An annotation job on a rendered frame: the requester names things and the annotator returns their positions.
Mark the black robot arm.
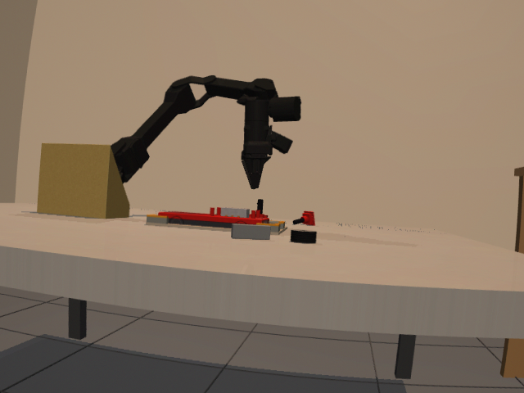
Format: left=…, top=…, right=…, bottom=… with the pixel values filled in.
left=111, top=75, right=301, bottom=183

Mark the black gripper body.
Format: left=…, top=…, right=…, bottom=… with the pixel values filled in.
left=241, top=120, right=273, bottom=160

